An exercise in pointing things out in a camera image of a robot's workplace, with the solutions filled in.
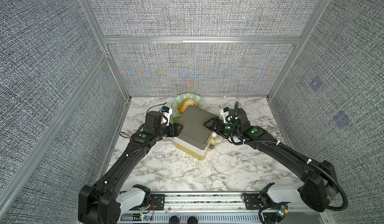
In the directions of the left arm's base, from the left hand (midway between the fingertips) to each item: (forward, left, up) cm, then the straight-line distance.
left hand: (181, 125), depth 78 cm
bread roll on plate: (+26, -2, -13) cm, 29 cm away
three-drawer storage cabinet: (-8, -6, 0) cm, 10 cm away
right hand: (-1, -13, +2) cm, 13 cm away
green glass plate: (+36, +2, -17) cm, 39 cm away
